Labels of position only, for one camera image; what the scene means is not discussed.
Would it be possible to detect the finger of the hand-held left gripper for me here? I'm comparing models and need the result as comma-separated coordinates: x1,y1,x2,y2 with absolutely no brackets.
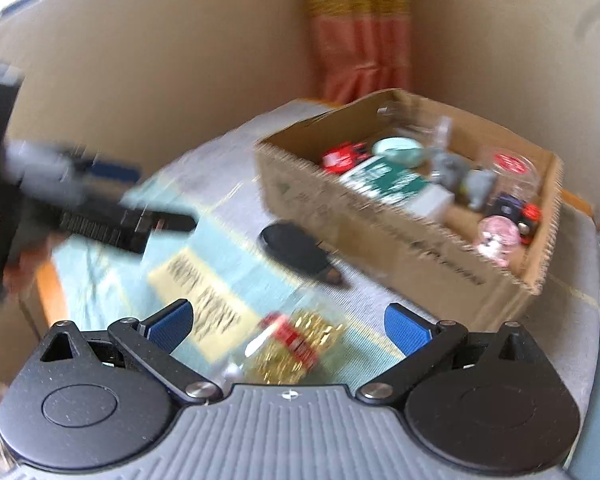
67,147,144,185
147,211,199,235

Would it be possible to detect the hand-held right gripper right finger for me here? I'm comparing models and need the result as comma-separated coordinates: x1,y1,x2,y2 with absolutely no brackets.
355,303,547,407

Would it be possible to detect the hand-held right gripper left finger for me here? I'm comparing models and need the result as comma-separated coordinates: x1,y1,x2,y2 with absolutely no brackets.
39,298,222,407

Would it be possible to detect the brown cardboard box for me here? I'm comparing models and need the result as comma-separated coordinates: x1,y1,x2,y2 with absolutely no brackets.
252,88,565,334

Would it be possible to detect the yellow capsule bottle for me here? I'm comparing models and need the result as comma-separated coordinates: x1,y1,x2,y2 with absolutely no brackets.
222,310,349,387

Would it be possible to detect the pink glitter globe bottle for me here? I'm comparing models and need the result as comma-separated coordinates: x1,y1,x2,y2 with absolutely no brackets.
472,215,524,264

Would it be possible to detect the green label cotton swab box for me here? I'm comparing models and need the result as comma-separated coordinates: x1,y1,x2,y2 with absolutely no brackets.
340,156,455,221

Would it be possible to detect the black cube toy robot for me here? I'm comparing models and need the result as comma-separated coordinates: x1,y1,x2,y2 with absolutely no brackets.
490,192,544,249

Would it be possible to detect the grey shark toy keychain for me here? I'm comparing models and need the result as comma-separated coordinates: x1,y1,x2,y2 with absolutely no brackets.
427,147,499,211

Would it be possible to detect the red cube toy robot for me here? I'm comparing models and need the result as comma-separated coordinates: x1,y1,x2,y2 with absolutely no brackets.
321,142,376,176

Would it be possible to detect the mint round plastic gadget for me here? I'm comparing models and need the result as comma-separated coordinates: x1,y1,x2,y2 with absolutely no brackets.
371,137,426,166

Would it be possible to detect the wooden table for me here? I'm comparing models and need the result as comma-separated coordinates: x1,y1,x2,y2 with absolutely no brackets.
34,259,67,332

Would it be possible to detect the black oval case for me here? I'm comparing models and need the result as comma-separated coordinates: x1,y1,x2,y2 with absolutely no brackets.
260,222,354,289

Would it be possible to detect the clear round container red label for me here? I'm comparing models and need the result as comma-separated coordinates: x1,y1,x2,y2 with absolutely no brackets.
477,147,541,206

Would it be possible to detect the clear plastic jar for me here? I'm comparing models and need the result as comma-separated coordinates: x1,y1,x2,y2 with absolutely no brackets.
377,105,454,154

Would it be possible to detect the pink curtain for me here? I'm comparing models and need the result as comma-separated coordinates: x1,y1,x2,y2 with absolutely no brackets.
300,0,414,107

